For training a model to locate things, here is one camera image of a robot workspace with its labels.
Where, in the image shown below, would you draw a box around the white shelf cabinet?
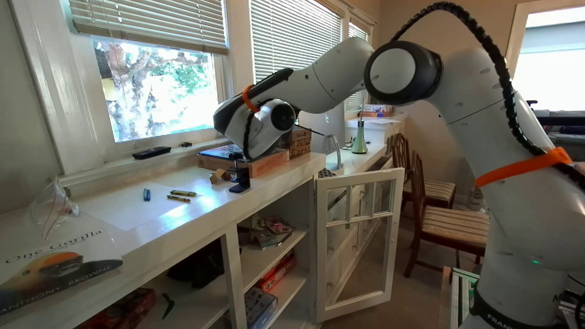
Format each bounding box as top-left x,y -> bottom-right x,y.
0,115 -> 407,329

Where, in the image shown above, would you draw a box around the orange flat box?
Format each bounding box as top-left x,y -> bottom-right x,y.
258,254 -> 299,294

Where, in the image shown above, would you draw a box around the blue toy brick box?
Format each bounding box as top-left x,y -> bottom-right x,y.
244,285 -> 280,329

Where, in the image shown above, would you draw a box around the small red box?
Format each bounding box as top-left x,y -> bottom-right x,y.
77,285 -> 158,329

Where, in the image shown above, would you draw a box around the dark wooden crate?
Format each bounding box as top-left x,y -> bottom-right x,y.
277,124 -> 313,161

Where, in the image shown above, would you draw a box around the grey metal stand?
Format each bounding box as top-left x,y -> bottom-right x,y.
295,122 -> 346,173

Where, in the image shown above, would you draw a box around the black table clamp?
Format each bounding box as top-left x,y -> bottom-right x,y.
227,157 -> 255,195

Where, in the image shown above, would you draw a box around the pink toy package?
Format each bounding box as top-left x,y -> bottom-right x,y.
240,214 -> 295,248

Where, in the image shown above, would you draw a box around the green bottle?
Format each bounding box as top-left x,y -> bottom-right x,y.
352,117 -> 370,157

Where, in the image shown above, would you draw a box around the small wooden blocks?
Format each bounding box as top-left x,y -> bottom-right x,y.
209,166 -> 235,186

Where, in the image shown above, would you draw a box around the white glass cabinet door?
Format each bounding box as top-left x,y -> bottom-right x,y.
313,166 -> 407,323

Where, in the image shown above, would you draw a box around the long white window blind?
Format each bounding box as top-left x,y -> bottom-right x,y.
249,0 -> 344,84

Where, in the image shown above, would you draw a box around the black fabric bag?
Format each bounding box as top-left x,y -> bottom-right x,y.
165,239 -> 226,289

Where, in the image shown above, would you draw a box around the black remote control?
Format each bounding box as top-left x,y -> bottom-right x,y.
130,144 -> 174,162

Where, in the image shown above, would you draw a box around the narrow white window blind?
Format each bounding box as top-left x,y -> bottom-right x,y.
346,22 -> 372,46

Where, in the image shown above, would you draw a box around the wooden slat chair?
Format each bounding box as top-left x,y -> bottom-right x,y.
403,150 -> 494,279
386,131 -> 460,210

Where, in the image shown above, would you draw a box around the white framed window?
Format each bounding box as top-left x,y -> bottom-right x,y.
90,35 -> 227,146

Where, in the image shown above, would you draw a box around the short white window blind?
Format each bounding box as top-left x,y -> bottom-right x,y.
67,0 -> 231,56

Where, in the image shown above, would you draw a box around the green edged white board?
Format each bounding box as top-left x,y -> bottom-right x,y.
449,267 -> 481,329

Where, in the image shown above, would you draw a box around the clear plastic bag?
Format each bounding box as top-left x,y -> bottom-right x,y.
26,175 -> 83,241

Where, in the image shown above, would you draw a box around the large picture book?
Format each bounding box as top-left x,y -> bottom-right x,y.
0,212 -> 143,318

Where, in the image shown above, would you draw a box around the dark grey couch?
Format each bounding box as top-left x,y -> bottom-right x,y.
535,108 -> 585,148

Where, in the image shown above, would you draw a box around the black braided cable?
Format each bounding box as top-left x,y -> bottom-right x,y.
388,0 -> 585,188

